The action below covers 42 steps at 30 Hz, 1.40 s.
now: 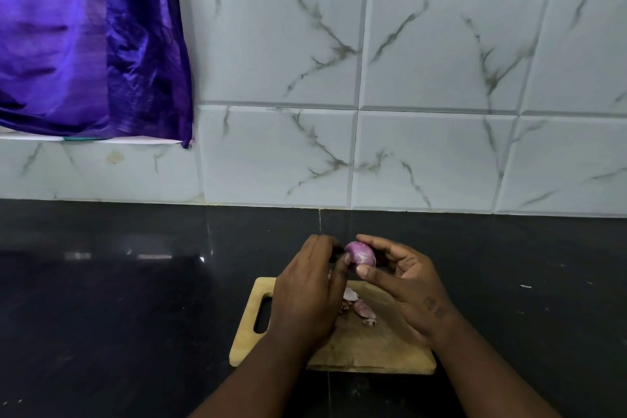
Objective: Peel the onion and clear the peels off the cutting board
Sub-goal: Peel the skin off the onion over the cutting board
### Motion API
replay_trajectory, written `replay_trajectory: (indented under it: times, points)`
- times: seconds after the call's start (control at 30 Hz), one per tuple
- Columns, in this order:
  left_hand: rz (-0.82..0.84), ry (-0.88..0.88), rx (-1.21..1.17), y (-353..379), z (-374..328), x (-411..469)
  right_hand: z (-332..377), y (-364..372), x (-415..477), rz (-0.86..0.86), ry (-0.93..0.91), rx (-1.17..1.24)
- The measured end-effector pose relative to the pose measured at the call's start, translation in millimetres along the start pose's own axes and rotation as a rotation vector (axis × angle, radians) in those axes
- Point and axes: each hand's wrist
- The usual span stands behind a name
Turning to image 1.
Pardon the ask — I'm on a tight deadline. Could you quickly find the person's left forearm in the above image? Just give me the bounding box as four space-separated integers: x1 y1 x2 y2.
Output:
187 332 324 418

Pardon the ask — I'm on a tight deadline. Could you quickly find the person's right forearm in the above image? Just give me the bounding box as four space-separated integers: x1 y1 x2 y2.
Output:
430 316 563 418

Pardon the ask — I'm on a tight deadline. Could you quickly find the person's right hand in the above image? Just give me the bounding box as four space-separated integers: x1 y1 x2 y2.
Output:
355 234 462 351

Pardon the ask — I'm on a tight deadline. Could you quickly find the pink onion peel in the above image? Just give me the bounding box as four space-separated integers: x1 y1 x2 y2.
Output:
353 298 378 321

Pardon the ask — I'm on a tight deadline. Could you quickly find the purple satin curtain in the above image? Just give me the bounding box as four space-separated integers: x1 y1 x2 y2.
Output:
0 0 194 149

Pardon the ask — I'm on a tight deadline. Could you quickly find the wooden cutting board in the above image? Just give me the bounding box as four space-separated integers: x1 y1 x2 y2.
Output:
229 277 437 376

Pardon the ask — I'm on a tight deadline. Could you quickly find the peeled red onion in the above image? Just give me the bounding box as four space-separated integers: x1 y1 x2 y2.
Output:
344 241 377 268

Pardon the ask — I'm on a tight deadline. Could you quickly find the person's left hand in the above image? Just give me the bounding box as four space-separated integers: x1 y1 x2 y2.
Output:
269 235 349 351

